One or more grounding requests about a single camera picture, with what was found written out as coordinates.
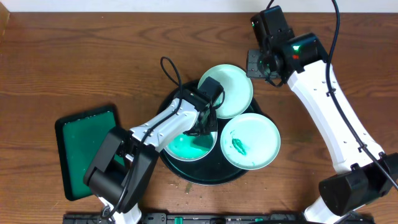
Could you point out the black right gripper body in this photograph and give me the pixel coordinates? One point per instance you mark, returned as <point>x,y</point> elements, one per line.
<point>259,66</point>

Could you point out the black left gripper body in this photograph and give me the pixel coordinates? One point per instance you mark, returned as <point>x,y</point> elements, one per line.
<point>204,123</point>

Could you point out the green scrubbing sponge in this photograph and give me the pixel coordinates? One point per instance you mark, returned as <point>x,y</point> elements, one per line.
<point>204,142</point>

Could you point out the white plate with green stain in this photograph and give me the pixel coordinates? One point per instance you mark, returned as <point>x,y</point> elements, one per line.
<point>180,148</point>

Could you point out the black rectangular water tray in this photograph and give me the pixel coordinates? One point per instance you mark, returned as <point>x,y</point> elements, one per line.
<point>79,137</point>

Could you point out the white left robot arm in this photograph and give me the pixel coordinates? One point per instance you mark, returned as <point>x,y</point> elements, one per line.
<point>123,165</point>

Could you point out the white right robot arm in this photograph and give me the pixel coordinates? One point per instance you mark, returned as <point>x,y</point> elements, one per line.
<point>364,173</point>

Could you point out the round black serving tray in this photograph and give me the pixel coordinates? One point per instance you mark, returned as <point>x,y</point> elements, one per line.
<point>214,168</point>

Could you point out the mint green plate top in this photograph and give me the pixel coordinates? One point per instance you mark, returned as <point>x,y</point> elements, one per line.
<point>237,86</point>

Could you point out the mint green plate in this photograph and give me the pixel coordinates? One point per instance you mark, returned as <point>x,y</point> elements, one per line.
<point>250,141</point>
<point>237,86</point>

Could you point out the mint green plate right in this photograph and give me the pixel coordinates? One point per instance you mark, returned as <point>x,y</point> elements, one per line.
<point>250,141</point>

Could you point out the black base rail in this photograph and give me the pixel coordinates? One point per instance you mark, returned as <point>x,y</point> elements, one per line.
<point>162,218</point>

